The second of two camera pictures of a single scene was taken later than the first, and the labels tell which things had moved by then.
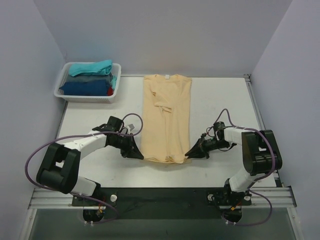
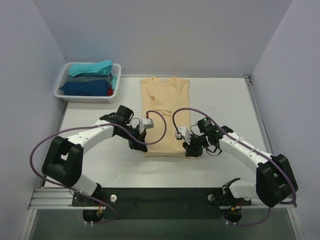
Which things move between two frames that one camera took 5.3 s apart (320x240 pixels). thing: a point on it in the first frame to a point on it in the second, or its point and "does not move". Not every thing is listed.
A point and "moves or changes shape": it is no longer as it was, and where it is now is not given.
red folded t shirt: [110, 91] does not move
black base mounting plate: [164, 203] does not move
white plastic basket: [88, 82] does not move
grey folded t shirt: [107, 77] does not move
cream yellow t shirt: [165, 133] moves or changes shape
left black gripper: [129, 147] to [137, 141]
